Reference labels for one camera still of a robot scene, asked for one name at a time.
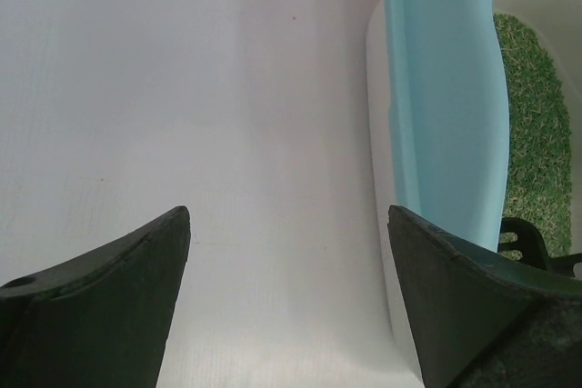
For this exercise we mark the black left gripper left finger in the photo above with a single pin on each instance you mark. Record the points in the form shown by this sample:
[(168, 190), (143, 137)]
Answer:
[(101, 319)]

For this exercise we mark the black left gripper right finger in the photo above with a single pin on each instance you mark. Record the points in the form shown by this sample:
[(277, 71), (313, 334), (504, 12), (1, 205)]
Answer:
[(480, 318)]

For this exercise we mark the green cat litter pellets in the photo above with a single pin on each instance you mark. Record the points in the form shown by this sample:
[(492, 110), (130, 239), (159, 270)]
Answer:
[(539, 187)]

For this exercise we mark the black litter scoop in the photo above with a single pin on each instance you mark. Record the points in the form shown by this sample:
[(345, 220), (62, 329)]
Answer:
[(531, 245)]

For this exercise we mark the teal litter box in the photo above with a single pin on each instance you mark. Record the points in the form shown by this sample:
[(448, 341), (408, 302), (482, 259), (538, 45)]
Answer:
[(439, 119)]

